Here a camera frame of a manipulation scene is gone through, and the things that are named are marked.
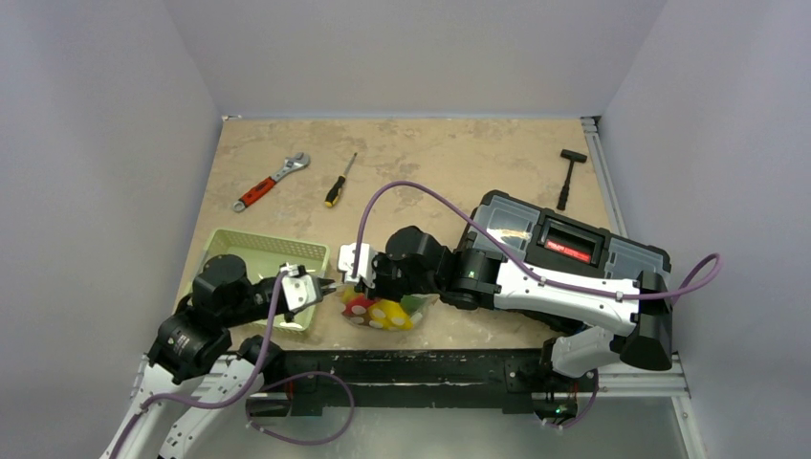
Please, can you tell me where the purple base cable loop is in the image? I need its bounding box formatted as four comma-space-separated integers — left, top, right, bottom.
244, 371, 358, 448

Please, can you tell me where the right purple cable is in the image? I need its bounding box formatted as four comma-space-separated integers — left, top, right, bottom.
353, 181, 724, 302

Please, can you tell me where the green plastic basket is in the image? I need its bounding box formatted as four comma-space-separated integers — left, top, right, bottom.
186, 229, 332, 334

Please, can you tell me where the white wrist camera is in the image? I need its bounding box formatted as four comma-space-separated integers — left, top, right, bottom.
279, 264, 323, 315
337, 243, 377, 287

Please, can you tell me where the clear zip top bag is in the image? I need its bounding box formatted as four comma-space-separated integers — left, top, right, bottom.
339, 287, 439, 332

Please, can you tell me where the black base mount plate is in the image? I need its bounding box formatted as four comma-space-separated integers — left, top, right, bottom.
247, 348, 594, 422

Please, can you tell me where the black hammer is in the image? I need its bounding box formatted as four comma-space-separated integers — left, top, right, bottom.
556, 149, 588, 211

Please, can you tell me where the yellow black screwdriver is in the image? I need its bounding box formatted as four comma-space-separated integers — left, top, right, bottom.
324, 152, 358, 208

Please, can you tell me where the yellow banana toy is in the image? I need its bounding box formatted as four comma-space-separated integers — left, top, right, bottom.
361, 299, 414, 331

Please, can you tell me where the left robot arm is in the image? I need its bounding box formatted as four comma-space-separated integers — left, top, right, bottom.
102, 254, 336, 458

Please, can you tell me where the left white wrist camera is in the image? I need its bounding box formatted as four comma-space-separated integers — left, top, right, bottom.
279, 264, 323, 315

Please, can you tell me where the red handled adjustable wrench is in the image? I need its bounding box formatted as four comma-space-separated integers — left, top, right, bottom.
231, 152, 311, 213

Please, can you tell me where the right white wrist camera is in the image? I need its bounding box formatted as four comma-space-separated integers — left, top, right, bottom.
337, 243, 377, 287

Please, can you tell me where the green bell pepper toy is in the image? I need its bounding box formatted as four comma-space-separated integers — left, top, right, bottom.
400, 295, 438, 322

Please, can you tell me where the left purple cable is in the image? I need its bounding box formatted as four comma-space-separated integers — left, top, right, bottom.
107, 271, 286, 459

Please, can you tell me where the black tool box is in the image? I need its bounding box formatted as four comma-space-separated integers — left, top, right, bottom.
455, 189, 673, 337

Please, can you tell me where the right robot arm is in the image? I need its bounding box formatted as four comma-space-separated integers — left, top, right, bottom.
354, 227, 672, 389

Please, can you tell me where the red chili pepper toy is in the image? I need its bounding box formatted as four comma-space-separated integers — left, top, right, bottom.
341, 291, 375, 318

